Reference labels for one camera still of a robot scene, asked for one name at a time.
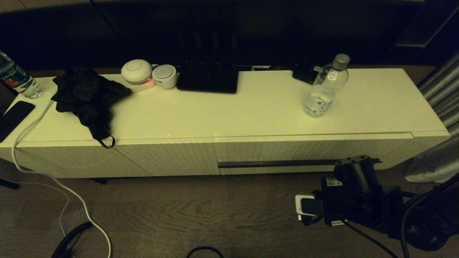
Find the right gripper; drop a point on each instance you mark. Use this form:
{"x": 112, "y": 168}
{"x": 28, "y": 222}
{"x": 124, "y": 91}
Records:
{"x": 333, "y": 200}

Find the clear bottle with grey cap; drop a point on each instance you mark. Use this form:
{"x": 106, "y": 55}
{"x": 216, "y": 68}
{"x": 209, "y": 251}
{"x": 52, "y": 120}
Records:
{"x": 322, "y": 93}

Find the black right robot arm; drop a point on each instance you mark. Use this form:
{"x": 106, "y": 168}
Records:
{"x": 358, "y": 175}

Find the white low cabinet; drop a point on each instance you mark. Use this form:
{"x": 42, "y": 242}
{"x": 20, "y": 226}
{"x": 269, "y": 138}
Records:
{"x": 251, "y": 107}

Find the grey curtain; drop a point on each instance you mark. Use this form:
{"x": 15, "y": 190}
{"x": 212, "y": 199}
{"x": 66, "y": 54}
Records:
{"x": 430, "y": 161}

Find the white ribbed cabinet front panel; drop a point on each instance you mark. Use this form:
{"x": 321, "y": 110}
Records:
{"x": 179, "y": 157}
{"x": 71, "y": 159}

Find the small black device with sticker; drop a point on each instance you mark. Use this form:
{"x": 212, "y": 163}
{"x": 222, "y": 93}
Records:
{"x": 303, "y": 75}

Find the black rectangular set-top box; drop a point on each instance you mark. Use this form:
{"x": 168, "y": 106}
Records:
{"x": 208, "y": 80}

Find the large black television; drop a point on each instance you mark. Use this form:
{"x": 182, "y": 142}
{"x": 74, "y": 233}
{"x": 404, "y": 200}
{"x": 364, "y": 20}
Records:
{"x": 251, "y": 32}

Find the white cylindrical speaker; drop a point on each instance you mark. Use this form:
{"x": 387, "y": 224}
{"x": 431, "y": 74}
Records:
{"x": 165, "y": 76}

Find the white power strip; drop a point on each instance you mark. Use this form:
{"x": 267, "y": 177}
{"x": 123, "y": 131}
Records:
{"x": 145, "y": 86}

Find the white dome-shaped device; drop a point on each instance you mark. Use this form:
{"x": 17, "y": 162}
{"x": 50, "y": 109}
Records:
{"x": 136, "y": 71}

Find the black smartphone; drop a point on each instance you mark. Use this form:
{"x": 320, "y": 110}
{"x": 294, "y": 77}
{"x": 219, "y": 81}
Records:
{"x": 14, "y": 116}

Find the water bottle with red label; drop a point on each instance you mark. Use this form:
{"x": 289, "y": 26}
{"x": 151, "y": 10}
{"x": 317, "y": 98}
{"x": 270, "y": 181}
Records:
{"x": 14, "y": 77}

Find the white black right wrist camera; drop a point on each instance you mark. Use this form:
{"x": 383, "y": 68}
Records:
{"x": 299, "y": 202}

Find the black rectangular frame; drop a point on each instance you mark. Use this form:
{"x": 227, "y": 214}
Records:
{"x": 412, "y": 39}

